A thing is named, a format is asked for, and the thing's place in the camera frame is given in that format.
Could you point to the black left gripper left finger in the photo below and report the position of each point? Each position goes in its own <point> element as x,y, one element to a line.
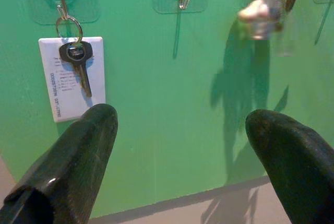
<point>65,171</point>

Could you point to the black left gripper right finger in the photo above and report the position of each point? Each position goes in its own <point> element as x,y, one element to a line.
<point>297,171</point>

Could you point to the white printed card tag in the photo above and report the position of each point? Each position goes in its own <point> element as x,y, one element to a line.
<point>52,98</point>

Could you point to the black headed brass key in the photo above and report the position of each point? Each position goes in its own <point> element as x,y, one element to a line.
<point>83,77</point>

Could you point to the green wall board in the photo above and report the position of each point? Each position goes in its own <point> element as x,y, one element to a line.
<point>156,77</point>

